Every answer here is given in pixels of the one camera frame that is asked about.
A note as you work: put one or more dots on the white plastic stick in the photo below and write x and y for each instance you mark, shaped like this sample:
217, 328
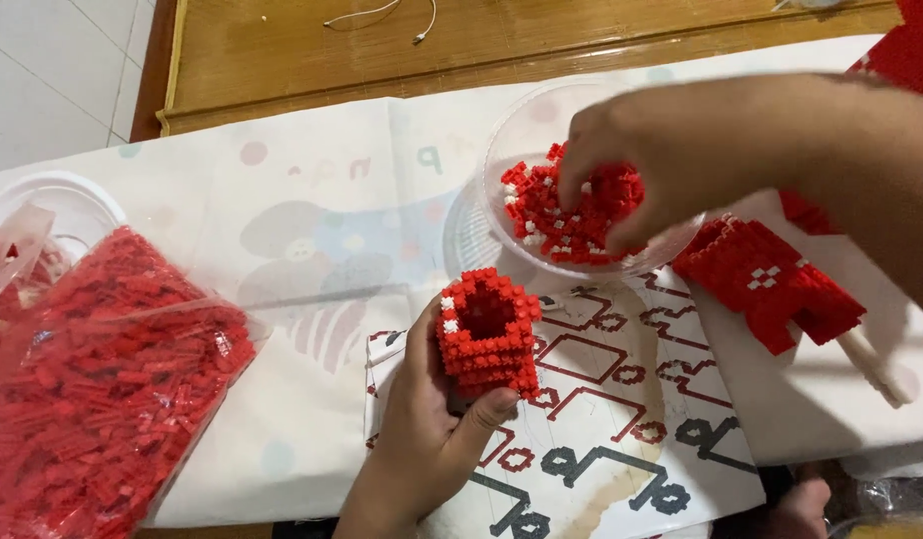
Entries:
877, 370

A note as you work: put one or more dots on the clear bag of red bricks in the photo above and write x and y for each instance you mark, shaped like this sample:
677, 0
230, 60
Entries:
102, 389

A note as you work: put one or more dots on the ribbed clear plastic lid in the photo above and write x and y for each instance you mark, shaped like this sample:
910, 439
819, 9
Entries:
467, 239

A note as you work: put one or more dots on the person's left hand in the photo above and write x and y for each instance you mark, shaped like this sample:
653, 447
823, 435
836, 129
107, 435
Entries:
420, 434

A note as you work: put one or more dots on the small red brick piece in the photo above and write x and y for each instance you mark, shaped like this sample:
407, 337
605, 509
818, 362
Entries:
806, 213

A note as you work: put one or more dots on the flat red brick panel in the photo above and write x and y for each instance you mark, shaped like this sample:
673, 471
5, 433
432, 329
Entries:
768, 288

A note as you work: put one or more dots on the clear plastic bowl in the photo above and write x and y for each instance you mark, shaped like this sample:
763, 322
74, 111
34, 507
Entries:
521, 127

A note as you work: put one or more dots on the person's right hand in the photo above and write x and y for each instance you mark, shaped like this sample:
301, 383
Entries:
686, 150

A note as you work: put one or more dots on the pile of loose red bricks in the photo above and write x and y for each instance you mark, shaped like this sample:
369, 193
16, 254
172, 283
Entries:
551, 217

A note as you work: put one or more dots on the hollow red brick tower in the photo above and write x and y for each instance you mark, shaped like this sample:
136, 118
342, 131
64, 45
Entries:
491, 337

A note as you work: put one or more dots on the large red brick model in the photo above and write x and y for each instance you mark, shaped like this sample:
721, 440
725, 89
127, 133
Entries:
907, 45

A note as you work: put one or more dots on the white plastic bowl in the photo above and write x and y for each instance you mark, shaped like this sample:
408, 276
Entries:
57, 206

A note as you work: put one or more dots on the crumpled clear plastic bag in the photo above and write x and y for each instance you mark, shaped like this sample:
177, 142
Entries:
892, 509

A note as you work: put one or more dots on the white printed table cover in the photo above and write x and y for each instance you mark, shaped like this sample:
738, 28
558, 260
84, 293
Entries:
281, 224

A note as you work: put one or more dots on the printed instruction sheet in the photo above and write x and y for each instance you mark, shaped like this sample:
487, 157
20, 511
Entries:
618, 419

